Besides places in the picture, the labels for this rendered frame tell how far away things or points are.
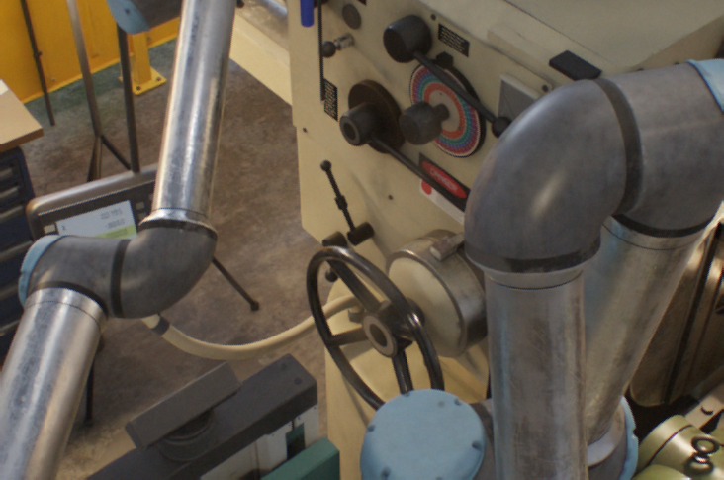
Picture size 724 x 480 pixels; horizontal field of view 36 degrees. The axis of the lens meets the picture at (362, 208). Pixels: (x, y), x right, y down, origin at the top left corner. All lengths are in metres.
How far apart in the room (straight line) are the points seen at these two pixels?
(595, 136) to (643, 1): 0.94
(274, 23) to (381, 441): 1.76
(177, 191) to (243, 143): 2.86
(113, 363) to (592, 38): 2.41
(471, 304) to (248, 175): 2.43
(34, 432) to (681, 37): 1.08
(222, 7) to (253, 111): 2.89
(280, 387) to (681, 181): 0.62
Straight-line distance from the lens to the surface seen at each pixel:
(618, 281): 1.07
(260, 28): 2.94
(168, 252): 1.60
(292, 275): 3.94
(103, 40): 4.67
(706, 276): 2.06
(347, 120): 2.04
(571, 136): 0.90
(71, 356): 1.54
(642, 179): 0.92
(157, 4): 1.92
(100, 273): 1.61
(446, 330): 2.03
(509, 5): 1.78
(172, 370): 3.70
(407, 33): 1.83
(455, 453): 1.36
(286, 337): 2.83
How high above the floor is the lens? 2.86
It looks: 43 degrees down
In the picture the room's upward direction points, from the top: straight up
